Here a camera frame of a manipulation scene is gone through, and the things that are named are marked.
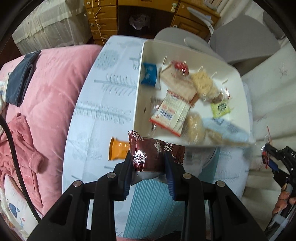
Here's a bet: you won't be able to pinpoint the orange snack packet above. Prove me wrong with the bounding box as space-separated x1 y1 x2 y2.
108 137 130 161

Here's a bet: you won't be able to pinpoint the dark red snowflake snack packet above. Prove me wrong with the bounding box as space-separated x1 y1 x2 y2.
128 130 185 172

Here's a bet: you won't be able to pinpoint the red white Lipo cracker pack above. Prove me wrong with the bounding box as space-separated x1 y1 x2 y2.
149 90 191 137

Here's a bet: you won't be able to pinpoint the light blue zip bag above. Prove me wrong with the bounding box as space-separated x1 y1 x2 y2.
202 118 252 144

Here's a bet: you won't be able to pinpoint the yellow green snack packet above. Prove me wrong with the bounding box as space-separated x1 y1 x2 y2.
211 101 231 118

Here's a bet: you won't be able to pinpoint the mixed nuts clear packet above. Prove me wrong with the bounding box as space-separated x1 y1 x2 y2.
212 88 231 103

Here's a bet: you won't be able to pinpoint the blue foil snack packet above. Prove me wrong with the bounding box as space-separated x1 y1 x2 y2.
141 62 157 87

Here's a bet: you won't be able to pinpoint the clear pack brown biscuits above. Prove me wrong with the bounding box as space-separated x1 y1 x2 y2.
159 65 199 105

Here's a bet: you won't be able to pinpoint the beige long biscuit bar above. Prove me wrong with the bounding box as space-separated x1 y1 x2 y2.
182 113 206 144

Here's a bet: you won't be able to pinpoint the person's right hand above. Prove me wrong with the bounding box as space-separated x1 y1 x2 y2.
272 184 295 215

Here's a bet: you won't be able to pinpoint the patterned blue white tablecloth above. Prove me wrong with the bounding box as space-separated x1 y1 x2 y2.
62 36 252 240

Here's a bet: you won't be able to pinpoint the white plastic storage bin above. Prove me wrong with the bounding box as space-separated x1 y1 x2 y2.
132 40 255 147

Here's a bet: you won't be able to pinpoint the pink fleece garment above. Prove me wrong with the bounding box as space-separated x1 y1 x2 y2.
1 113 44 210

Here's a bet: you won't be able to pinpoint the pink bed quilt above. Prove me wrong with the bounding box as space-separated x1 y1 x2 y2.
6 45 102 214

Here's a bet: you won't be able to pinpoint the floral white blanket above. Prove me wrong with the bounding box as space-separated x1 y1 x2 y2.
1 175 38 240

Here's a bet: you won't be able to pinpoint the grey office chair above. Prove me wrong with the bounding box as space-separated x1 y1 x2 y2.
155 12 285 76

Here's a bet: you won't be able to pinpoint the folded dark blue jeans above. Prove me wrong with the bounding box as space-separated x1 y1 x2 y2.
6 50 41 107

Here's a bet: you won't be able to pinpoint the wooden desk with drawers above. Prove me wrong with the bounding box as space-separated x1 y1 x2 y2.
83 1 220 46

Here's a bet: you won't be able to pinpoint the lace covered cabinet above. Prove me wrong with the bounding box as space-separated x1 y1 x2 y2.
12 1 91 55

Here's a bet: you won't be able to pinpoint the black cable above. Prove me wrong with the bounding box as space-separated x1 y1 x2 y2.
0 114 42 223

